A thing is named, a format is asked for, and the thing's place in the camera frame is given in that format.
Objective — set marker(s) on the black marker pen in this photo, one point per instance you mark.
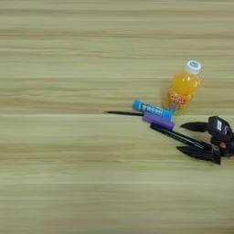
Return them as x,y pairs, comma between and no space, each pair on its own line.
179,136

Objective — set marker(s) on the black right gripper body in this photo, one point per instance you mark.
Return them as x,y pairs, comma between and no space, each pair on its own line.
227,147

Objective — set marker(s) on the thin black stick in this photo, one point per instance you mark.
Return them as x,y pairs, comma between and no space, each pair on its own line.
123,113

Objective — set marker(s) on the blue wrapped candy bar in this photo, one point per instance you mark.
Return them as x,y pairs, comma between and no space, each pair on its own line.
151,109

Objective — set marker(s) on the orange juice bottle white cap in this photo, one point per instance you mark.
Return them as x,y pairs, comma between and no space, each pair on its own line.
182,88

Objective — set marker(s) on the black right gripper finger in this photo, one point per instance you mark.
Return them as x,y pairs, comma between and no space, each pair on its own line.
198,153
196,126

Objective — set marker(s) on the purple rectangular block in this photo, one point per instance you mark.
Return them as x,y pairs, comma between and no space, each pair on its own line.
158,121

